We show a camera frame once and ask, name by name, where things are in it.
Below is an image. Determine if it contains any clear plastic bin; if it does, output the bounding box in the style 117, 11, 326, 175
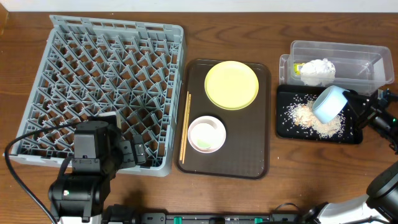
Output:
279, 40, 395, 95

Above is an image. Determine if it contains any brown serving tray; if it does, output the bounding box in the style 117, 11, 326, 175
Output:
177, 59, 271, 179

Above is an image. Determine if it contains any black waste tray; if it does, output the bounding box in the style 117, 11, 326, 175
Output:
276, 85, 363, 144

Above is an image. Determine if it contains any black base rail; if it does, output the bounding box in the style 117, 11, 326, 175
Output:
102, 204, 312, 224

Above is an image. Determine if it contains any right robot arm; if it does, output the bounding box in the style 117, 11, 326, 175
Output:
302, 86, 397, 224

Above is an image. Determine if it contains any white paper napkin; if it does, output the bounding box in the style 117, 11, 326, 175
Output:
300, 58, 336, 86

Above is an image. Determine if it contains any yellow plate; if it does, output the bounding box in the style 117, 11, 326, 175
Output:
205, 61, 259, 110

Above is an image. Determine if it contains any right wooden chopstick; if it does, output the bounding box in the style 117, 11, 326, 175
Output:
181, 93, 192, 164

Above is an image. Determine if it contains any grey plastic dish rack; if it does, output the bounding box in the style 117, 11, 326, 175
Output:
10, 15, 186, 177

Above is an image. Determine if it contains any spilled rice food waste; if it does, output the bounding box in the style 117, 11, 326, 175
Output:
278, 93, 346, 140

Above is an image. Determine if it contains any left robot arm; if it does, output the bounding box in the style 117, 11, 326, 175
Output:
49, 113, 147, 223

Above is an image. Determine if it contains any light blue bowl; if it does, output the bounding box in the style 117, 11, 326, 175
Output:
312, 85, 348, 124

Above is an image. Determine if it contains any left wooden chopstick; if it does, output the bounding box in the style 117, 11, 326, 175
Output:
179, 91, 189, 161

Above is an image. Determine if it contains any wooden chopstick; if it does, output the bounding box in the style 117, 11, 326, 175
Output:
179, 91, 189, 161
181, 93, 192, 164

